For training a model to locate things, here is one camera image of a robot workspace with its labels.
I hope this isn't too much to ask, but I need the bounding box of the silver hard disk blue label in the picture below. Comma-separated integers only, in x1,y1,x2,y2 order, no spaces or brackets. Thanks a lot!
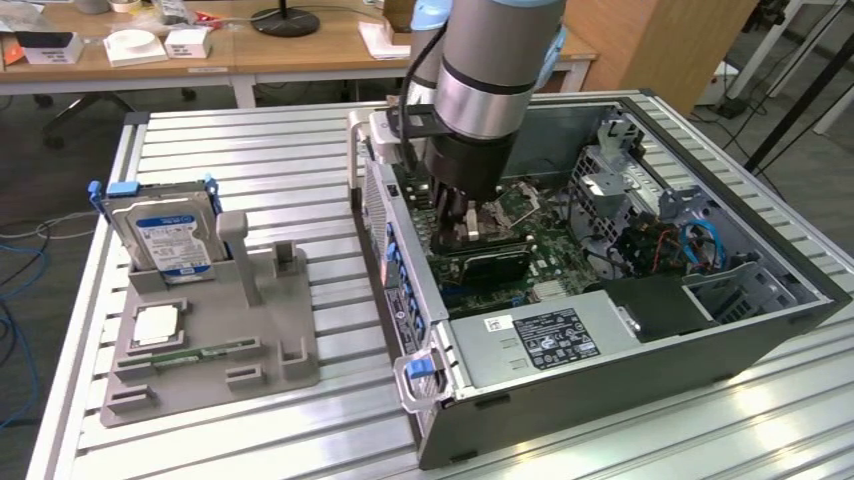
99,191,227,287

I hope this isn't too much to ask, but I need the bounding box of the white box with red button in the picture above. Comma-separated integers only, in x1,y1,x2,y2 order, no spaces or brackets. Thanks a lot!
693,60,742,107

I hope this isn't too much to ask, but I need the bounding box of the grey plastic parts rack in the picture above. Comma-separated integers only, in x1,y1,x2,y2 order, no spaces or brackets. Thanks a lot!
98,210,323,429

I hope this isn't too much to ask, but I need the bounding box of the blue floor cable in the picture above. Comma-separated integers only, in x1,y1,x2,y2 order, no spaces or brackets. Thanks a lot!
0,242,52,431

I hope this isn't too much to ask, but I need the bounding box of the hard drive with blue caddy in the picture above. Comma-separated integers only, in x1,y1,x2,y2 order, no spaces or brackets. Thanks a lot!
86,173,223,227

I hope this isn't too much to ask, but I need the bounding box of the orange box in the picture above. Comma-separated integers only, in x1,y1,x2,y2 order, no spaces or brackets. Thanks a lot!
0,37,26,71

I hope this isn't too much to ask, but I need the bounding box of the silver CPU chip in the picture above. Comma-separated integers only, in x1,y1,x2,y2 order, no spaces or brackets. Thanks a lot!
133,307,183,347

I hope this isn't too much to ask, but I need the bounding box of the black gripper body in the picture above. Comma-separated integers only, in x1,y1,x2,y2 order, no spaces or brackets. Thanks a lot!
425,132,517,206

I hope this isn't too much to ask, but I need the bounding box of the white desk frame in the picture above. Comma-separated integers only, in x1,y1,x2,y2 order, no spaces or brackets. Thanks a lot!
724,0,854,135

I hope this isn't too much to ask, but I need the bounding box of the black round lamp base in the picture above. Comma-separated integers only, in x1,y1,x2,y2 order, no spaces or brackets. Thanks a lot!
250,0,322,39

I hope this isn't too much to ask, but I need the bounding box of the NVIDIA graphics card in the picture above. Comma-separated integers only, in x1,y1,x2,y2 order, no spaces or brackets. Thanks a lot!
426,227,536,287

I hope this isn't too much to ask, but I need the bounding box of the red wire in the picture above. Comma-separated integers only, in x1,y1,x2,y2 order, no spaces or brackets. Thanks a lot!
652,225,684,274

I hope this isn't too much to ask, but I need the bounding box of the stack of papers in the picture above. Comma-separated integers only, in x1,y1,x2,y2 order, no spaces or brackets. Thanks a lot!
0,4,48,34

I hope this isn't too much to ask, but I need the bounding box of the metal socket cover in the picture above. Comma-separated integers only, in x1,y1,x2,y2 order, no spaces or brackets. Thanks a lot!
490,183,544,227

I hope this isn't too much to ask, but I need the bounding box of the white box with black top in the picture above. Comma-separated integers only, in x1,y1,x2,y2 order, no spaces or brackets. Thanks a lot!
14,30,86,66

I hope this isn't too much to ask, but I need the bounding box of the brown cardboard box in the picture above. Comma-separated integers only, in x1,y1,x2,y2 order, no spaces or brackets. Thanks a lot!
383,0,417,34

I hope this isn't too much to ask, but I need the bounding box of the green RAM stick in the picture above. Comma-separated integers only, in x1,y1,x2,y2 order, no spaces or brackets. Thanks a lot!
150,343,234,372

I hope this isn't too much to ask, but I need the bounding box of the wooden cabinet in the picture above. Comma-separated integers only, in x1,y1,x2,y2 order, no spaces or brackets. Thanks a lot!
564,0,762,109

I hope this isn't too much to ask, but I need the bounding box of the green motherboard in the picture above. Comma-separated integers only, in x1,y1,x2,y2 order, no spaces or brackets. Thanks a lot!
393,164,606,321

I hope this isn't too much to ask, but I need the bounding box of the tall metal disk bay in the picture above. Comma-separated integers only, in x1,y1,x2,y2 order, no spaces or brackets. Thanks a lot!
570,117,673,241

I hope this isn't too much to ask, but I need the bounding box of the open black PC case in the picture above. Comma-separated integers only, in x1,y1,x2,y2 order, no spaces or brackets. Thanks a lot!
346,97,854,471

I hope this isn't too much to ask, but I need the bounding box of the grey power supply unit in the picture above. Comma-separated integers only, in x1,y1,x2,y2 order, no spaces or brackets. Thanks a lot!
447,289,648,390

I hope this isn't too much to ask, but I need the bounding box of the black office chair base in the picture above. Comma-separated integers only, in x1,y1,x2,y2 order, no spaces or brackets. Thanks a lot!
32,92,199,149

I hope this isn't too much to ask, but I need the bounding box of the black slanted stand pole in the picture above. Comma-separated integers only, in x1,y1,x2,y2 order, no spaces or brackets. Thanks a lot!
744,27,854,174

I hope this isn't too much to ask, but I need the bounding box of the low metal disk bay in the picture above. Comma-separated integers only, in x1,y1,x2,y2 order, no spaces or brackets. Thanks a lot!
681,260,801,325

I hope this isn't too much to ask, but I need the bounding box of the white and red booklet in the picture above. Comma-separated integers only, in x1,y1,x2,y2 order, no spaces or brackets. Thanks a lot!
358,20,414,61

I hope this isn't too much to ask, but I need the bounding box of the clear plastic packet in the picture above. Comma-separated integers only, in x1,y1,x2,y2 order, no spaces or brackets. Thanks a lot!
143,0,202,25

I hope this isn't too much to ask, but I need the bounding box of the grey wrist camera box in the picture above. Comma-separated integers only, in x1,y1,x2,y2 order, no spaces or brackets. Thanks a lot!
369,103,450,165

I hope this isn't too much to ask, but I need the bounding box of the small white labelled box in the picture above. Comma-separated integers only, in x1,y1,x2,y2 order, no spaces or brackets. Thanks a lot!
163,27,215,60

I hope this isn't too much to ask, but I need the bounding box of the light blue wire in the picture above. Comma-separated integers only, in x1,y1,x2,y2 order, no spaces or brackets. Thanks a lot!
678,218,730,271

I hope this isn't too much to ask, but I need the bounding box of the wooden office desk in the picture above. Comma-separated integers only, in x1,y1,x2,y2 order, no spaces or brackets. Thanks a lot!
233,0,600,109
0,0,259,109

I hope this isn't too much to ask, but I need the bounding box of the CPU socket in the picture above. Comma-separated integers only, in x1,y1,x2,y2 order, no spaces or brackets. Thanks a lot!
477,202,515,244

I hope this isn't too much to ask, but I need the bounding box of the white floor cable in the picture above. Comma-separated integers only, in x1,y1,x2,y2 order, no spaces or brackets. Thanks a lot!
0,212,102,241

